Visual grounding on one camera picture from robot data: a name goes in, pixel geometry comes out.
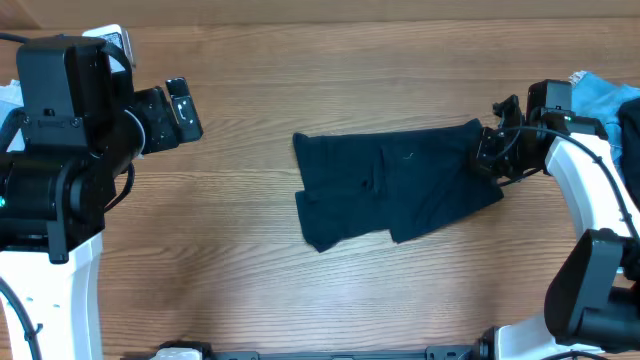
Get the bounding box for dark navy t-shirt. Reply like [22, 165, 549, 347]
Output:
[292, 120, 503, 252]

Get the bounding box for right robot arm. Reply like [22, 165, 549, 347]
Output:
[467, 80, 639, 359]

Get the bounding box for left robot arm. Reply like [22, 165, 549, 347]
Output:
[1, 35, 203, 359]

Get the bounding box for crumpled blue denim garment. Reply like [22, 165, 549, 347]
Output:
[569, 71, 639, 168]

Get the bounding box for dark garment on denim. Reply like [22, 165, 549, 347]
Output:
[618, 98, 640, 207]

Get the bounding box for folded light blue jeans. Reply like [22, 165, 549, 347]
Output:
[1, 79, 25, 153]

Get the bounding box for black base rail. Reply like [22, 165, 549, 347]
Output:
[119, 339, 566, 360]

